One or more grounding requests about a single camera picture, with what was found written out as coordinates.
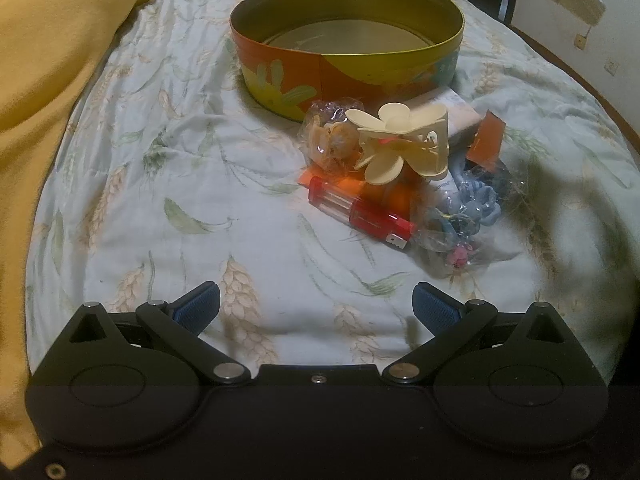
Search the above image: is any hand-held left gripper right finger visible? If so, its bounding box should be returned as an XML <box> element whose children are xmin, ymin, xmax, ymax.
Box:
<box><xmin>382</xmin><ymin>282</ymin><xmax>568</xmax><ymax>386</ymax></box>

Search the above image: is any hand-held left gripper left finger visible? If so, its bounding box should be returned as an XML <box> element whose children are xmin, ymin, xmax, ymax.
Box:
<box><xmin>67</xmin><ymin>281</ymin><xmax>252</xmax><ymax>387</ymax></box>

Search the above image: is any clear packet of blue scrunchies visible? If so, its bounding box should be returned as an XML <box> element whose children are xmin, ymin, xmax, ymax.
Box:
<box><xmin>412</xmin><ymin>110</ymin><xmax>512</xmax><ymax>273</ymax></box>

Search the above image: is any orange cream tube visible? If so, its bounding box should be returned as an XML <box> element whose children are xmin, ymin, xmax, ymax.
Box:
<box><xmin>297</xmin><ymin>167</ymin><xmax>421</xmax><ymax>222</ymax></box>

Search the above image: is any red lighter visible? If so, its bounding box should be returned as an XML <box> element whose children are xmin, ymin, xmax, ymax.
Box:
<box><xmin>307</xmin><ymin>175</ymin><xmax>418</xmax><ymax>252</ymax></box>

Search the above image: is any cream flower hair claw clip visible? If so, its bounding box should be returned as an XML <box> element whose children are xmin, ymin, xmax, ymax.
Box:
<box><xmin>346</xmin><ymin>103</ymin><xmax>449</xmax><ymax>184</ymax></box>

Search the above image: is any white and pink box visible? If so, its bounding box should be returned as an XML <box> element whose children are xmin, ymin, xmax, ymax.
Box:
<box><xmin>416</xmin><ymin>87</ymin><xmax>481</xmax><ymax>148</ymax></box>

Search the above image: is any round orange and green tin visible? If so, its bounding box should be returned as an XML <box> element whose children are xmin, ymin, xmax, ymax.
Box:
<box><xmin>229</xmin><ymin>0</ymin><xmax>466</xmax><ymax>122</ymax></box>

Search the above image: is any leaf print bed cover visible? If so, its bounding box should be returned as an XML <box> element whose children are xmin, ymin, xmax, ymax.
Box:
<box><xmin>22</xmin><ymin>0</ymin><xmax>640</xmax><ymax>386</ymax></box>

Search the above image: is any yellow blanket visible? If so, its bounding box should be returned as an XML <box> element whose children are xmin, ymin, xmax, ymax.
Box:
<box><xmin>0</xmin><ymin>0</ymin><xmax>171</xmax><ymax>466</ymax></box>

